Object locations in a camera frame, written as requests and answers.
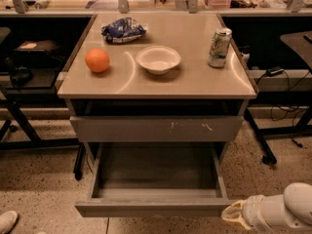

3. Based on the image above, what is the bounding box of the blue chip bag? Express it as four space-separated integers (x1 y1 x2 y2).
101 18 146 44

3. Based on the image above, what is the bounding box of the white shoe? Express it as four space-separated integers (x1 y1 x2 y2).
0 211 19 234

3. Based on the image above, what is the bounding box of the black desk frame right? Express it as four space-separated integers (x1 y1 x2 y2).
244 31 312 166

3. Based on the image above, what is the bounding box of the orange fruit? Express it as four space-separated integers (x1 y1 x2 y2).
85 49 110 73

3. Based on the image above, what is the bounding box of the green white soda can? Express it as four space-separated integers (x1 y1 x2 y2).
208 27 232 67

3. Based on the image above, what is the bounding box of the white bowl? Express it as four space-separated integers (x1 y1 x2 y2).
136 46 181 75

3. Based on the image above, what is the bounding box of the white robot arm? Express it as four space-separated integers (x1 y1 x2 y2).
221 182 312 232

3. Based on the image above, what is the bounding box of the black box on shelf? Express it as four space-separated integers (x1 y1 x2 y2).
14 40 60 66

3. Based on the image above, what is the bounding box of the grey drawer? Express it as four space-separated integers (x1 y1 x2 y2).
75 142 232 217
70 116 243 142

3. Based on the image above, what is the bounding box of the black desk frame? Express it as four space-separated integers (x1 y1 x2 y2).
244 31 312 166
0 26 86 181

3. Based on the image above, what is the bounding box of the black desk frame left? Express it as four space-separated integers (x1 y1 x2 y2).
0 26 86 181

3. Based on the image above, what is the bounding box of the grey drawer cabinet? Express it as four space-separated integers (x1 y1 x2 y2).
58 12 257 156

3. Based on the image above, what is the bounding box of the black power adapter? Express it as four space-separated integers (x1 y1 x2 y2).
265 67 284 77

